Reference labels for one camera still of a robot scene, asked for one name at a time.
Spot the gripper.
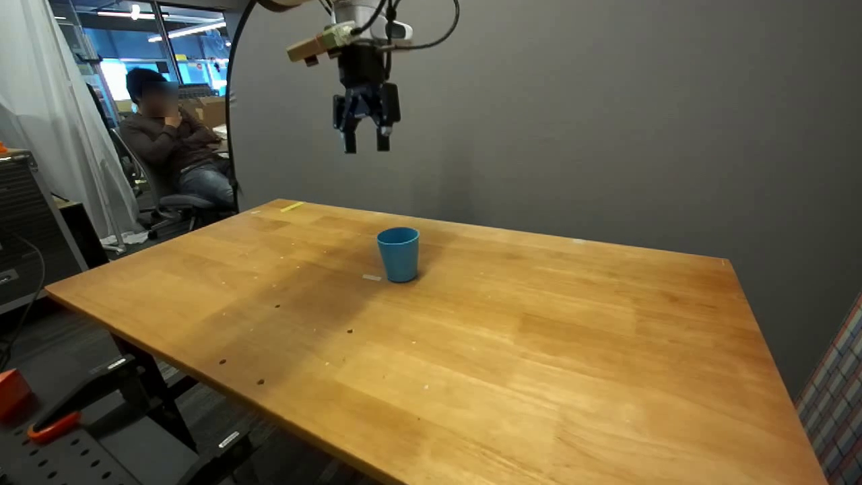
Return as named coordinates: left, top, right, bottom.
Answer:
left=333, top=43, right=403, bottom=155

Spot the light blue cup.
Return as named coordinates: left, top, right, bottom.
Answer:
left=376, top=227, right=421, bottom=284

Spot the orange block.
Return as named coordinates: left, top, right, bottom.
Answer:
left=0, top=368, right=33, bottom=422

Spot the cardboard box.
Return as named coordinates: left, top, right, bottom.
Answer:
left=180, top=96, right=228, bottom=130

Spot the window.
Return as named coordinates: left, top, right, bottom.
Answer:
left=50, top=0, right=232, bottom=103

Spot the person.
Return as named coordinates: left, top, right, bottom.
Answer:
left=119, top=67, right=237, bottom=209

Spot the office chair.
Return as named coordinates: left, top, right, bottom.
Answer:
left=110, top=128, right=226, bottom=238

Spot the white curtain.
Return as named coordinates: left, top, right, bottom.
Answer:
left=0, top=0, right=141, bottom=238

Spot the black equipment case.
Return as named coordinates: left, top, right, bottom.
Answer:
left=0, top=150, right=90, bottom=315

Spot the black and orange clamp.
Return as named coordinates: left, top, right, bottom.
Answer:
left=26, top=356, right=139, bottom=445

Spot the black perforated board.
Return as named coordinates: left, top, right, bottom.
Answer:
left=0, top=421, right=197, bottom=485

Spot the plaid patterned panel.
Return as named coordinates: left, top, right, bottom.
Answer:
left=794, top=292, right=862, bottom=485

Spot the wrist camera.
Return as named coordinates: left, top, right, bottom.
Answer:
left=287, top=23, right=356, bottom=67

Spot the thin black cable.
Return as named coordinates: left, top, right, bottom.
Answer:
left=0, top=229, right=47, bottom=373

